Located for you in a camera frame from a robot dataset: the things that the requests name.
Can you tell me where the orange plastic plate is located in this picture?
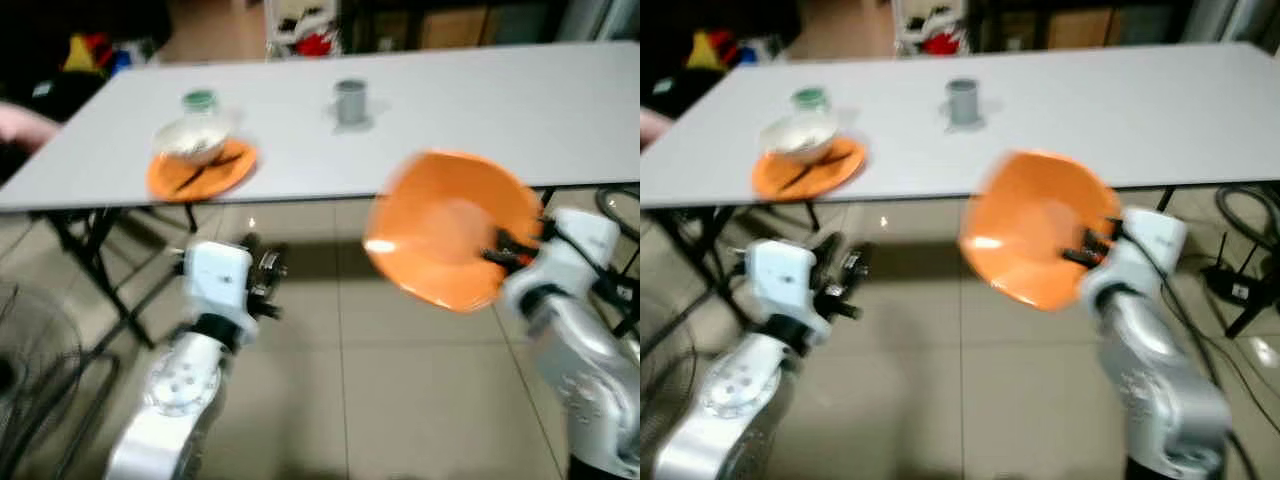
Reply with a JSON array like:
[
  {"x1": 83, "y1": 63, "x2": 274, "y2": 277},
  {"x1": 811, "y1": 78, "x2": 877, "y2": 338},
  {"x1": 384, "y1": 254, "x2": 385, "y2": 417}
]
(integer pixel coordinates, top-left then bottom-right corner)
[
  {"x1": 751, "y1": 135, "x2": 868, "y2": 202},
  {"x1": 364, "y1": 150, "x2": 545, "y2": 314},
  {"x1": 958, "y1": 150, "x2": 1124, "y2": 312},
  {"x1": 146, "y1": 138, "x2": 259, "y2": 205}
]

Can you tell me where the dark chopsticks pair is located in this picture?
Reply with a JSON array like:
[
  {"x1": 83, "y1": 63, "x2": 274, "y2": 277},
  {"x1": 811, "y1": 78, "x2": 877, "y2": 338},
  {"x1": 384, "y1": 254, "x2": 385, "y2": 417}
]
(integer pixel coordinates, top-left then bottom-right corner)
[
  {"x1": 783, "y1": 148, "x2": 853, "y2": 191},
  {"x1": 174, "y1": 150, "x2": 247, "y2": 193}
]

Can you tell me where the black router with antennas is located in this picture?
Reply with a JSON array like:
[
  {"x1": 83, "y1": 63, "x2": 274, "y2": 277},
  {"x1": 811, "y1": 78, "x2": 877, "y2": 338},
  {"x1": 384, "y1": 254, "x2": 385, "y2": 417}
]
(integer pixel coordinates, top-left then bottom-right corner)
[{"x1": 1198, "y1": 232, "x2": 1280, "y2": 339}]

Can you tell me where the white ceramic bowl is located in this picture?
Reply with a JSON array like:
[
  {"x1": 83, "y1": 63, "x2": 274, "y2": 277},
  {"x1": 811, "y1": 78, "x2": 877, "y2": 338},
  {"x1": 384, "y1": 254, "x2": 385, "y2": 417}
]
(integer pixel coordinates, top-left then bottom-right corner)
[
  {"x1": 154, "y1": 114, "x2": 237, "y2": 167},
  {"x1": 759, "y1": 111, "x2": 841, "y2": 165}
]

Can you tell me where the grey cup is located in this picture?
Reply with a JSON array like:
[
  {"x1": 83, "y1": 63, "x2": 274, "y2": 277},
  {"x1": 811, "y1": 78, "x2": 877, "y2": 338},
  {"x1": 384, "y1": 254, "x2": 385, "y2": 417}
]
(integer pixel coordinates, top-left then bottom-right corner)
[
  {"x1": 946, "y1": 77, "x2": 982, "y2": 128},
  {"x1": 334, "y1": 79, "x2": 370, "y2": 128}
]

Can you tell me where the brown wooden cabinet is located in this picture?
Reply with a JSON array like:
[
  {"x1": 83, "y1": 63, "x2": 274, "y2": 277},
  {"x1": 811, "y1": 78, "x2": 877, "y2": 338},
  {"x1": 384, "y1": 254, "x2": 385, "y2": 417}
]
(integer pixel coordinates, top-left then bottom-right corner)
[
  {"x1": 1030, "y1": 5, "x2": 1186, "y2": 51},
  {"x1": 418, "y1": 5, "x2": 563, "y2": 51}
]

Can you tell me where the white and red bag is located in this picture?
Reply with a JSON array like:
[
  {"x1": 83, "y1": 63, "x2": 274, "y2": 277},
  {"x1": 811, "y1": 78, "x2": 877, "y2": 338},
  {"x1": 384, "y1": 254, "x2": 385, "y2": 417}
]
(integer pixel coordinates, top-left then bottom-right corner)
[
  {"x1": 264, "y1": 0, "x2": 343, "y2": 59},
  {"x1": 892, "y1": 0, "x2": 973, "y2": 57}
]

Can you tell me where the yellow and red toy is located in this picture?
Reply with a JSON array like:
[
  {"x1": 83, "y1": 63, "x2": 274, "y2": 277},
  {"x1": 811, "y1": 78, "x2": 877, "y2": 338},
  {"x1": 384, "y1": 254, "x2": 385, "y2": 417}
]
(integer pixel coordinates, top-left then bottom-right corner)
[
  {"x1": 680, "y1": 28, "x2": 763, "y2": 73},
  {"x1": 60, "y1": 30, "x2": 133, "y2": 77}
]

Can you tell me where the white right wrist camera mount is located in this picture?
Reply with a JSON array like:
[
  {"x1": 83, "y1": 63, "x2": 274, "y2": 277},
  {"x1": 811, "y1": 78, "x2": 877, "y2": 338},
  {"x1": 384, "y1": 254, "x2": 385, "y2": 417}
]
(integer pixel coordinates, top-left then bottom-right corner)
[
  {"x1": 1108, "y1": 207, "x2": 1189, "y2": 293},
  {"x1": 538, "y1": 207, "x2": 622, "y2": 298}
]

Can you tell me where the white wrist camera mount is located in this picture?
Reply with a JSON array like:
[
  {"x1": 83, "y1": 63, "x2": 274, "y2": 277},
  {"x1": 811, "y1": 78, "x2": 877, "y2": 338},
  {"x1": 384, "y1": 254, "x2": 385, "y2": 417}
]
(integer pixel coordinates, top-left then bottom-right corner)
[
  {"x1": 538, "y1": 207, "x2": 622, "y2": 298},
  {"x1": 1108, "y1": 207, "x2": 1189, "y2": 293},
  {"x1": 184, "y1": 240, "x2": 254, "y2": 322},
  {"x1": 745, "y1": 238, "x2": 818, "y2": 322}
]

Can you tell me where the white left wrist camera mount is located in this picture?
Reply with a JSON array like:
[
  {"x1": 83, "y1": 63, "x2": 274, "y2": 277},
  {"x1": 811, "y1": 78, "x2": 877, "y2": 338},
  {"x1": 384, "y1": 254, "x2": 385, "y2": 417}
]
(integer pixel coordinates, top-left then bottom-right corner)
[
  {"x1": 745, "y1": 238, "x2": 818, "y2": 322},
  {"x1": 184, "y1": 240, "x2": 254, "y2": 322}
]

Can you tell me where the black coiled floor cable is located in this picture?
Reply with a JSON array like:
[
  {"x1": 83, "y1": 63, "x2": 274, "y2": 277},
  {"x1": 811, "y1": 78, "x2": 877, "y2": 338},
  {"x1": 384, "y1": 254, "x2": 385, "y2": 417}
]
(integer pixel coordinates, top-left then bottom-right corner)
[
  {"x1": 596, "y1": 185, "x2": 641, "y2": 257},
  {"x1": 1214, "y1": 184, "x2": 1280, "y2": 263}
]

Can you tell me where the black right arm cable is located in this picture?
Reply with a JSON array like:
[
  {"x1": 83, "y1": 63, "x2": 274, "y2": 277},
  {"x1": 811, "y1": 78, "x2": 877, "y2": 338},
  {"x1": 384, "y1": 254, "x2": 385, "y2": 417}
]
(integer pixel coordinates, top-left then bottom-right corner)
[
  {"x1": 1118, "y1": 216, "x2": 1256, "y2": 480},
  {"x1": 541, "y1": 214, "x2": 641, "y2": 339}
]

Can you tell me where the black folding table frame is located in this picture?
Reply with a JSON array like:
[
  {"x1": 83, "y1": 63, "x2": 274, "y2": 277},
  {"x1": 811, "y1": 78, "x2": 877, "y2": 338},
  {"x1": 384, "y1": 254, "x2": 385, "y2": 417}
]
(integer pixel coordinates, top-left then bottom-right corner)
[
  {"x1": 42, "y1": 186, "x2": 557, "y2": 353},
  {"x1": 652, "y1": 186, "x2": 1179, "y2": 336}
]

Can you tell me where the black wire floor fan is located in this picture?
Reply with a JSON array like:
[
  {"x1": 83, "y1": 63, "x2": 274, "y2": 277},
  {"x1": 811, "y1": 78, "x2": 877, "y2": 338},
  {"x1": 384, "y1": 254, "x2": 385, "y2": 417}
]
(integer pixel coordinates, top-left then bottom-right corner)
[
  {"x1": 0, "y1": 280, "x2": 123, "y2": 480},
  {"x1": 640, "y1": 318, "x2": 703, "y2": 480}
]

